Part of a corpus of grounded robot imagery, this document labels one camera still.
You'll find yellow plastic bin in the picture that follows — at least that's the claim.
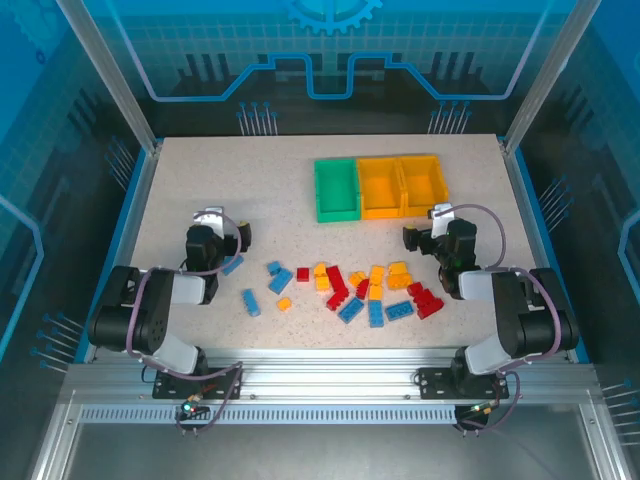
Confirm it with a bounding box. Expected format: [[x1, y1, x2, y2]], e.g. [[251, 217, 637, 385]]
[[355, 155, 405, 221], [398, 154, 450, 219]]

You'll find long red lego brick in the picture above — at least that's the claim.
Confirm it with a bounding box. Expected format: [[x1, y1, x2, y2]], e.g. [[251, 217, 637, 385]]
[[325, 266, 350, 294]]

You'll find green plastic bin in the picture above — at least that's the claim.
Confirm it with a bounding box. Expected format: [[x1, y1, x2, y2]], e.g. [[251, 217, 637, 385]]
[[313, 157, 362, 225]]

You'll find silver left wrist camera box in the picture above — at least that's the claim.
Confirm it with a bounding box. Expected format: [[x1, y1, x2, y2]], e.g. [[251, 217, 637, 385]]
[[193, 205, 227, 237]]

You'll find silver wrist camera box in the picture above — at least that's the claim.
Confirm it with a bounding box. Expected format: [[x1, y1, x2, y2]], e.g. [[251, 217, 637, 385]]
[[193, 205, 227, 237], [428, 202, 457, 240]]

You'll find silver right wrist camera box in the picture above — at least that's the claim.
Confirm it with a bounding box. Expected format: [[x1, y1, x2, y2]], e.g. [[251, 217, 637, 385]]
[[428, 202, 457, 240]]

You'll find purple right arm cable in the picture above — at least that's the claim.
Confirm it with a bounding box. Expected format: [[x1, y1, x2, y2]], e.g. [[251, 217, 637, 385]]
[[434, 203, 561, 436]]

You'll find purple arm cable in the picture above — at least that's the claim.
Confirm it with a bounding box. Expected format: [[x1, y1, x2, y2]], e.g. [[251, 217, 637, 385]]
[[434, 203, 561, 436], [127, 209, 246, 436]]

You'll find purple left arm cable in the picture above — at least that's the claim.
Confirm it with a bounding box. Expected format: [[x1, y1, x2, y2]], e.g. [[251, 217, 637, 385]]
[[127, 209, 246, 436]]

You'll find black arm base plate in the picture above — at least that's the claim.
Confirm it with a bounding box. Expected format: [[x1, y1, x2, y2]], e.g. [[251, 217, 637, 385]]
[[417, 366, 511, 400], [152, 366, 245, 400]]

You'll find aluminium mounting rail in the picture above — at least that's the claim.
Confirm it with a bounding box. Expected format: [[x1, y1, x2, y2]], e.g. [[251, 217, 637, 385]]
[[64, 347, 601, 401]]

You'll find slotted aluminium cable duct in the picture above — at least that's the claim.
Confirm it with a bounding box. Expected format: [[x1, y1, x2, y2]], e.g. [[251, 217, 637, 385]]
[[79, 405, 459, 425]]

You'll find aluminium frame post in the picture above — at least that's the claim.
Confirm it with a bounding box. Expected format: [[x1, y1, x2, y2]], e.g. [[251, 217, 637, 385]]
[[54, 0, 164, 151], [502, 0, 604, 154]]

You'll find aluminium lower frame leg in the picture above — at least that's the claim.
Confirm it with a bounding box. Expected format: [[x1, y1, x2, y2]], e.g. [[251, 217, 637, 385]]
[[577, 394, 634, 480], [29, 389, 84, 480]]

